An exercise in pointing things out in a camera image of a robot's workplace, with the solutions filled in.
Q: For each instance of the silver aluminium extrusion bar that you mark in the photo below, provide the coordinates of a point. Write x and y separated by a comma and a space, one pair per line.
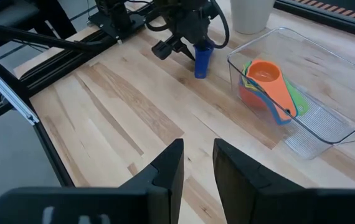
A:
12, 98

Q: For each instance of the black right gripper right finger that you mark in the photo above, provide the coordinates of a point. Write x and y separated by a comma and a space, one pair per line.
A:
246, 189

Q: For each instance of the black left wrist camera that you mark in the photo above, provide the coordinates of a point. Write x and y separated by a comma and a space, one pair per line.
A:
162, 49

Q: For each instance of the small indigo measuring cup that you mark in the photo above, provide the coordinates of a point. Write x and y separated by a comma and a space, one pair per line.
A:
203, 62

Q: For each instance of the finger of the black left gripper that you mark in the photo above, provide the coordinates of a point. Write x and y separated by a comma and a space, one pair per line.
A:
210, 42
198, 41

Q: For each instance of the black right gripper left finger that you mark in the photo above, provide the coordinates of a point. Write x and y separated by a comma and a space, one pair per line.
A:
162, 189

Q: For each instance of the white plant pot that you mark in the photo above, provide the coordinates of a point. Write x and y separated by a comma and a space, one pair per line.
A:
252, 15

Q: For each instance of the clear plastic bin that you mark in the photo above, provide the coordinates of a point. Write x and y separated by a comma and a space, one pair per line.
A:
336, 93

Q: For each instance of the salmon orange measuring cup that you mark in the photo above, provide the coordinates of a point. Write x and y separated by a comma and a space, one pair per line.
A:
272, 84

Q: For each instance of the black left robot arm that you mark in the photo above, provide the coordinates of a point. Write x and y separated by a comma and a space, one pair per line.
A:
116, 14

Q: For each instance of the green measuring cup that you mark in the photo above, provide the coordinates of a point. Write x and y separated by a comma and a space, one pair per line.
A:
301, 104

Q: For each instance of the red measuring cup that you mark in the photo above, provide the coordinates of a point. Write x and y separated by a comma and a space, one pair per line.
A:
252, 98

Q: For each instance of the black table edge rail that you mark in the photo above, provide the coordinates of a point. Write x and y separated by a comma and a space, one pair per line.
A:
330, 12

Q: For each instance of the black aluminium table frame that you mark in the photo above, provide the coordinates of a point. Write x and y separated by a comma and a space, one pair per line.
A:
56, 43

